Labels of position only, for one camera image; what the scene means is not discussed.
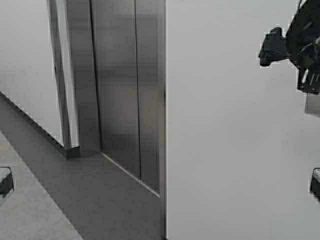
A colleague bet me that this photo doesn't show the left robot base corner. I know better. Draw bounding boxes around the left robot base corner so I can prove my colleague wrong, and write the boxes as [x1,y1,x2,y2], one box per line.
[0,166,15,199]

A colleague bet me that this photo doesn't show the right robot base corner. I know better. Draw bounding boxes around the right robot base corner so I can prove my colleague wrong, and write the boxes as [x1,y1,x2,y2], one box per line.
[309,167,320,201]

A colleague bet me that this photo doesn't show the metal elevator call panel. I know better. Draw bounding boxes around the metal elevator call panel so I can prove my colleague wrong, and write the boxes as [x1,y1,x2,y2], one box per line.
[304,94,320,116]

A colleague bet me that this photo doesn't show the stainless steel elevator door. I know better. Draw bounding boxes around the stainless steel elevator door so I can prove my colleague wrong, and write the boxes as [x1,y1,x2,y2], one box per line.
[47,0,166,240]

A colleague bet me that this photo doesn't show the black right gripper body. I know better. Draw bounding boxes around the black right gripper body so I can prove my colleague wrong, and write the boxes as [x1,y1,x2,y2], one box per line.
[258,27,289,67]

